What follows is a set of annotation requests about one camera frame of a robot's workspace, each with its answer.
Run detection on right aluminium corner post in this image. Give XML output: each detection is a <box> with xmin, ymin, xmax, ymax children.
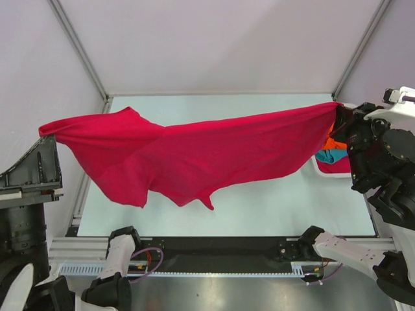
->
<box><xmin>331</xmin><ymin>0</ymin><xmax>393</xmax><ymax>100</ymax></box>

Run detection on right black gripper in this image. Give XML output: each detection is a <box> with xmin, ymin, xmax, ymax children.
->
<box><xmin>327</xmin><ymin>100</ymin><xmax>394</xmax><ymax>185</ymax></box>

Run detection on white perforated plastic basket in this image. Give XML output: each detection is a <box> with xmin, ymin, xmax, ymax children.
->
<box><xmin>311</xmin><ymin>156</ymin><xmax>351</xmax><ymax>179</ymax></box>

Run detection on aluminium frame rail front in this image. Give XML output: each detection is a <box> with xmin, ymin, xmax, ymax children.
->
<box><xmin>49</xmin><ymin>236</ymin><xmax>397</xmax><ymax>264</ymax></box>

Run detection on left aluminium corner post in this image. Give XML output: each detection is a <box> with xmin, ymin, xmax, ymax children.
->
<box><xmin>47</xmin><ymin>0</ymin><xmax>109</xmax><ymax>102</ymax></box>

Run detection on teal t shirt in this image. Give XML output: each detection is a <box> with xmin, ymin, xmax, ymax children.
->
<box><xmin>315</xmin><ymin>149</ymin><xmax>348</xmax><ymax>165</ymax></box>

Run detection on orange t shirt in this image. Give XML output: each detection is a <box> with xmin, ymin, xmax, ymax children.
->
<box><xmin>321</xmin><ymin>127</ymin><xmax>347</xmax><ymax>150</ymax></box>

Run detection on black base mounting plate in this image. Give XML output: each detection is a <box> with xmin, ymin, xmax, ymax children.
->
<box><xmin>134</xmin><ymin>236</ymin><xmax>331</xmax><ymax>273</ymax></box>

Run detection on crimson red t shirt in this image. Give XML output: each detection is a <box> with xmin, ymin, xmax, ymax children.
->
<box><xmin>38</xmin><ymin>102</ymin><xmax>338</xmax><ymax>209</ymax></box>

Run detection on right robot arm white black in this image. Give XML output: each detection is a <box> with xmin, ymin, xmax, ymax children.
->
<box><xmin>299</xmin><ymin>103</ymin><xmax>414</xmax><ymax>306</ymax></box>

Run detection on white slotted cable duct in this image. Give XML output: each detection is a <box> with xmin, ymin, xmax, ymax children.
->
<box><xmin>59</xmin><ymin>263</ymin><xmax>322</xmax><ymax>278</ymax></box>

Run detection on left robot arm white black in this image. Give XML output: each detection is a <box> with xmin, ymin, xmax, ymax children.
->
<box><xmin>1</xmin><ymin>136</ymin><xmax>143</xmax><ymax>310</ymax></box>

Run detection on aluminium corner post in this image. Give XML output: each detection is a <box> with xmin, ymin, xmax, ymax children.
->
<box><xmin>47</xmin><ymin>0</ymin><xmax>109</xmax><ymax>102</ymax></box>
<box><xmin>331</xmin><ymin>0</ymin><xmax>393</xmax><ymax>100</ymax></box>

